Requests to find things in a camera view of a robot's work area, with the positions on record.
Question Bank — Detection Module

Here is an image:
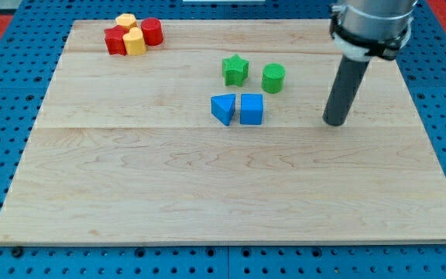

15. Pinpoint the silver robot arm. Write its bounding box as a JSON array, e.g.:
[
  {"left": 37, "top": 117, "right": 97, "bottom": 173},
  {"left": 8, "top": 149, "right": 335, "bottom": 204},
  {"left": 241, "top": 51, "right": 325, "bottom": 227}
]
[{"left": 330, "top": 0, "right": 417, "bottom": 62}]

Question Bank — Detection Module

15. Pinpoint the yellow hexagon block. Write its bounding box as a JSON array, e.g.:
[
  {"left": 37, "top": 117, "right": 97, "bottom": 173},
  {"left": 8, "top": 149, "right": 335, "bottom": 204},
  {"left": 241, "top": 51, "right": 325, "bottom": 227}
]
[{"left": 115, "top": 13, "right": 137, "bottom": 30}]

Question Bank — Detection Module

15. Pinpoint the wooden board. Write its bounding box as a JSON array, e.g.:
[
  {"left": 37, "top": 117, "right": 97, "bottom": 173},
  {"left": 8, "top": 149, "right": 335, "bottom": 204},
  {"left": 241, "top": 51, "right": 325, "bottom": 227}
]
[{"left": 0, "top": 19, "right": 446, "bottom": 246}]

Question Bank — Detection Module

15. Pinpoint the blue triangle block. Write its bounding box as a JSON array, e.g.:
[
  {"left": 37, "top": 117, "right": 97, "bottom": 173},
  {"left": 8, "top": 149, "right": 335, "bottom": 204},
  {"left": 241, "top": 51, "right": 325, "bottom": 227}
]
[{"left": 211, "top": 94, "right": 236, "bottom": 126}]

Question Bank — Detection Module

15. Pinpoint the blue cube block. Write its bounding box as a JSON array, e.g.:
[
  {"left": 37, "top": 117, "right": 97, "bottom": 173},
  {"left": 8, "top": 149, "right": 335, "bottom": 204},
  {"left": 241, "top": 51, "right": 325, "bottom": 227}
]
[{"left": 240, "top": 94, "right": 264, "bottom": 125}]

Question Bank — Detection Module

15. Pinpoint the green star block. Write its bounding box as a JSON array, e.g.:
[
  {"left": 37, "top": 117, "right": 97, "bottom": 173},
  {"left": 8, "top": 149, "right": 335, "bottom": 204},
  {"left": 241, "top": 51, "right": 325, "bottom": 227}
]
[{"left": 221, "top": 54, "right": 249, "bottom": 87}]

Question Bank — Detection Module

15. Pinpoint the green cylinder block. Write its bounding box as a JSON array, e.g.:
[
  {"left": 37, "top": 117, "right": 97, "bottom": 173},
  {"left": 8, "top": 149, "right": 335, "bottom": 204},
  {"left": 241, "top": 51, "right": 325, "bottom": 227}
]
[{"left": 261, "top": 63, "right": 286, "bottom": 94}]

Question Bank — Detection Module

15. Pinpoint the red cylinder block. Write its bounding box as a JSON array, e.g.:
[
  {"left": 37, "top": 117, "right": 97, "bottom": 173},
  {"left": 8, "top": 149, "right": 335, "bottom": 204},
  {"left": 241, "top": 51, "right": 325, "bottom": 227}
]
[{"left": 141, "top": 17, "right": 164, "bottom": 46}]

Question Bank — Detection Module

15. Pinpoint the yellow heart block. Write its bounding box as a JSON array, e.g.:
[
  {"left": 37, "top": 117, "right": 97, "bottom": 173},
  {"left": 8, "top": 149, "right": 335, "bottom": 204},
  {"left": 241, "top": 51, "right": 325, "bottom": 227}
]
[{"left": 122, "top": 27, "right": 147, "bottom": 56}]

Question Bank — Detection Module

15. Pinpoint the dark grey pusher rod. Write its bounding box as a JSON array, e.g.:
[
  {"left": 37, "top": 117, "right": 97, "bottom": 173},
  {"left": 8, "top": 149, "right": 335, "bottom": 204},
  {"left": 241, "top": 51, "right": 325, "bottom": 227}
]
[{"left": 323, "top": 56, "right": 369, "bottom": 126}]

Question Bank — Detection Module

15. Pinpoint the red star block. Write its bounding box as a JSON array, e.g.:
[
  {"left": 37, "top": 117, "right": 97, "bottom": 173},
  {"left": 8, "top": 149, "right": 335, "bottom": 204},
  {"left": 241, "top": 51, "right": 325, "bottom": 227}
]
[{"left": 104, "top": 25, "right": 127, "bottom": 56}]

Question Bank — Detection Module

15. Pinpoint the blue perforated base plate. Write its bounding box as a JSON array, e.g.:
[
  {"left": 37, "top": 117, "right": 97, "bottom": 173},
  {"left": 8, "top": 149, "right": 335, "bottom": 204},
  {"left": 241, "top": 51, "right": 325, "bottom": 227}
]
[{"left": 0, "top": 0, "right": 446, "bottom": 278}]

